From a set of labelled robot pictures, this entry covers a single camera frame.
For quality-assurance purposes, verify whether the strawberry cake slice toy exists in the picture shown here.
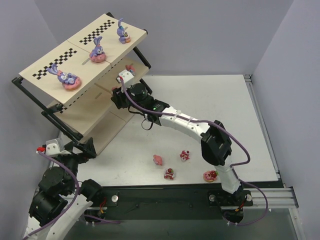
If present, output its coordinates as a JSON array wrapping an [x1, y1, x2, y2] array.
[[163, 168, 175, 180]]

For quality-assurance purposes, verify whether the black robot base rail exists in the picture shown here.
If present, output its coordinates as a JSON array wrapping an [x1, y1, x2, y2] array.
[[83, 183, 253, 223]]

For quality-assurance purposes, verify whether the pink figure blue sunglasses toy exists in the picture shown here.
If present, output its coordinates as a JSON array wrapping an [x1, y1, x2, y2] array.
[[125, 63, 136, 76]]

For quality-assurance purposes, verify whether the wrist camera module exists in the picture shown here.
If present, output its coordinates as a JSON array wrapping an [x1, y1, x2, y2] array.
[[116, 69, 135, 88], [36, 138, 72, 158]]

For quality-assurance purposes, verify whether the beige three-tier shelf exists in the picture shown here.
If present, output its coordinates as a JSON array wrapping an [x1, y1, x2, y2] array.
[[12, 13, 151, 155]]

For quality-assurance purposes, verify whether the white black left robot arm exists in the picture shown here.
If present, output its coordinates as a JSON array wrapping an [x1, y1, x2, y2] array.
[[23, 138, 107, 240]]

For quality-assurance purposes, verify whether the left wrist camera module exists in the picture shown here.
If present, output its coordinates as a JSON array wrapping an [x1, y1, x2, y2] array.
[[36, 138, 72, 158]]

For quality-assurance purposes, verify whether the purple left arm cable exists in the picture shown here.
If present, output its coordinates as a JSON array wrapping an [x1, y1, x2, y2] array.
[[24, 152, 121, 238]]

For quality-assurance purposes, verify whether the pink bear red cake toy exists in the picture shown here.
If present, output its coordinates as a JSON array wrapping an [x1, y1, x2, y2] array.
[[179, 150, 190, 162]]

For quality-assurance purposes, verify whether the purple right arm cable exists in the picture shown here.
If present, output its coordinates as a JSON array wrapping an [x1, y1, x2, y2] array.
[[119, 77, 270, 227]]

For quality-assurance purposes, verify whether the purple bunny holding cupcake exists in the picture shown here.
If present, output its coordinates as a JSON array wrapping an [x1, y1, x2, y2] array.
[[116, 18, 131, 44]]

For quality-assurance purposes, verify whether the pink lying figure toy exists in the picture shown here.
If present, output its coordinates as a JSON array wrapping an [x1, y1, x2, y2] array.
[[152, 154, 163, 166]]

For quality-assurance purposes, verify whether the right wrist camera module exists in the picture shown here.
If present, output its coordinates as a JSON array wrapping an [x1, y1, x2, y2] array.
[[116, 69, 135, 88]]

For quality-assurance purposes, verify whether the aluminium table frame rail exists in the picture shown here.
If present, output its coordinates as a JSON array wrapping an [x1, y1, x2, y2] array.
[[249, 187, 299, 209]]

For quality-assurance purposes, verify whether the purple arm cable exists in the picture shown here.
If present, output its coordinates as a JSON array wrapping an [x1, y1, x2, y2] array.
[[24, 152, 121, 238], [119, 77, 270, 227]]

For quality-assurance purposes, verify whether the pink bear strawberry donut toy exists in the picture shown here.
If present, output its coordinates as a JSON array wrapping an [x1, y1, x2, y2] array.
[[202, 170, 219, 183]]

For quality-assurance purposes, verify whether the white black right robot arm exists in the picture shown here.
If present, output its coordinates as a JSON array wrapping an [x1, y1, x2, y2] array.
[[111, 83, 241, 194]]

